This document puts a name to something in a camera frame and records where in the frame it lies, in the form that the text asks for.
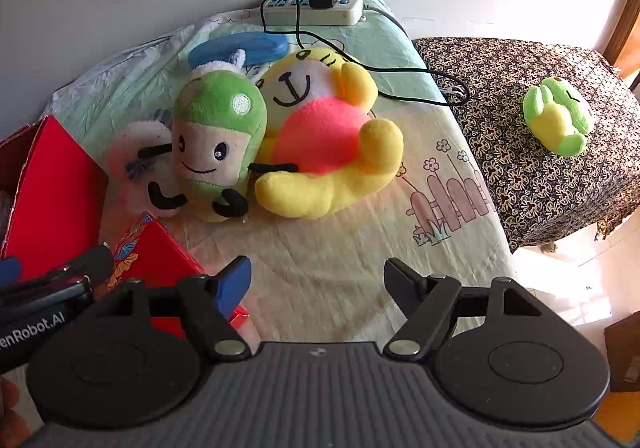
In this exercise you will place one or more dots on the blue glasses case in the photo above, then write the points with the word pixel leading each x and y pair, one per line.
pixel 240 46

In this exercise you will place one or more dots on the wooden door frame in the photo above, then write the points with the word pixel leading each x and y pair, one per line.
pixel 625 38

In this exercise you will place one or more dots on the small white rabbit plush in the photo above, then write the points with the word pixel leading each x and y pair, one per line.
pixel 132 143

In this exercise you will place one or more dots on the red cardboard box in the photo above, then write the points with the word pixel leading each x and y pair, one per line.
pixel 55 188

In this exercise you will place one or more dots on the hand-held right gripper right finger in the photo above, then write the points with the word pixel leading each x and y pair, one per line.
pixel 400 280

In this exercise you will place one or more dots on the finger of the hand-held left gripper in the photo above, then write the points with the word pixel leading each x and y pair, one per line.
pixel 92 264
pixel 10 269

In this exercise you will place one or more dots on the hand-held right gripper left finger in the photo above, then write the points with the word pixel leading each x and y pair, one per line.
pixel 234 289

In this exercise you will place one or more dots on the yellow bear plush pink heart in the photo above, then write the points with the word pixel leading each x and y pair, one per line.
pixel 320 128

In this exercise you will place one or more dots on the green frog plush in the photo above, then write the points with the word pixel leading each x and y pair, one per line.
pixel 555 118

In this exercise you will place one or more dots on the white power strip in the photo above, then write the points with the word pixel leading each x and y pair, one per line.
pixel 345 8

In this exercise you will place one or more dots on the green plush toy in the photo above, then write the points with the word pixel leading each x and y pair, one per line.
pixel 215 128

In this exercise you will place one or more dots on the cartoon bear printed bedsheet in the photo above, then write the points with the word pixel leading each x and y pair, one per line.
pixel 325 248

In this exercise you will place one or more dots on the small white clip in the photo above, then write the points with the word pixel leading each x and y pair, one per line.
pixel 451 89

